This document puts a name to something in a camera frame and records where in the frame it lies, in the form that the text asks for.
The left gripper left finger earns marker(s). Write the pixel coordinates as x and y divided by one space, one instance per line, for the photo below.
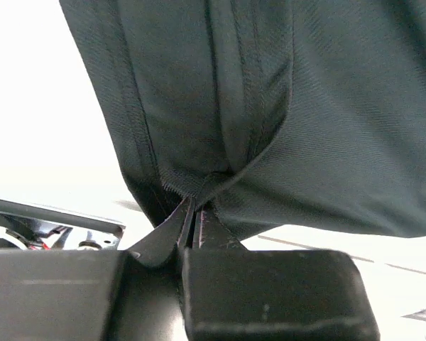
168 240

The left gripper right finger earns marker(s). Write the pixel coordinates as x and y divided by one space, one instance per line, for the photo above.
210 233

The black shorts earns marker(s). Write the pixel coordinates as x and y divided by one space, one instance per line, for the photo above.
274 112

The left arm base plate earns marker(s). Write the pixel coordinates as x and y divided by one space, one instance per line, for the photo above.
34 227

